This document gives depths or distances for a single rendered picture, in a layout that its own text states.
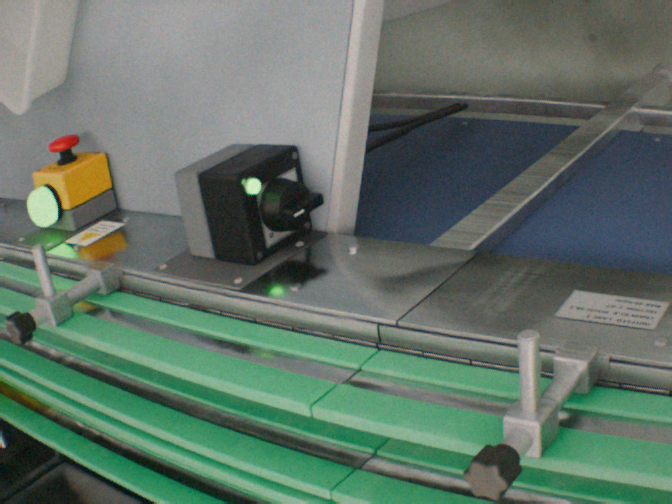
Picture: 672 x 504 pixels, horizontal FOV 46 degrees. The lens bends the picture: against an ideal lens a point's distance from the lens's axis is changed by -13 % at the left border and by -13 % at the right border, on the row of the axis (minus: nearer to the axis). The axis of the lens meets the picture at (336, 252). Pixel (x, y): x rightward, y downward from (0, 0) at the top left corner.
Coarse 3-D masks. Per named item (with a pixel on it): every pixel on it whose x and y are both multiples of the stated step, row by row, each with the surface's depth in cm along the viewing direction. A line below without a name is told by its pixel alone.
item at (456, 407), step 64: (128, 320) 74; (192, 320) 71; (256, 384) 60; (320, 384) 59; (384, 384) 58; (448, 384) 56; (512, 384) 54; (448, 448) 50; (576, 448) 46; (640, 448) 44
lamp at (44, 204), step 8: (48, 184) 92; (32, 192) 91; (40, 192) 90; (48, 192) 91; (56, 192) 91; (32, 200) 90; (40, 200) 90; (48, 200) 90; (56, 200) 91; (32, 208) 91; (40, 208) 90; (48, 208) 90; (56, 208) 91; (32, 216) 91; (40, 216) 90; (48, 216) 91; (56, 216) 92; (40, 224) 91; (48, 224) 92
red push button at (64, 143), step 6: (60, 138) 93; (66, 138) 92; (72, 138) 92; (78, 138) 93; (54, 144) 92; (60, 144) 91; (66, 144) 91; (72, 144) 92; (54, 150) 92; (60, 150) 92; (66, 150) 93; (60, 156) 93; (66, 156) 93; (72, 156) 94
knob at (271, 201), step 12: (276, 180) 74; (288, 180) 74; (264, 192) 74; (276, 192) 73; (288, 192) 73; (300, 192) 74; (264, 204) 73; (276, 204) 73; (288, 204) 73; (300, 204) 73; (312, 204) 74; (264, 216) 74; (276, 216) 73; (288, 216) 72; (300, 216) 73; (276, 228) 74; (288, 228) 74; (300, 228) 75
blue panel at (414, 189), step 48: (432, 144) 106; (480, 144) 103; (528, 144) 100; (624, 144) 96; (384, 192) 92; (432, 192) 90; (480, 192) 88; (576, 192) 84; (624, 192) 82; (432, 240) 79; (528, 240) 75; (576, 240) 73; (624, 240) 71
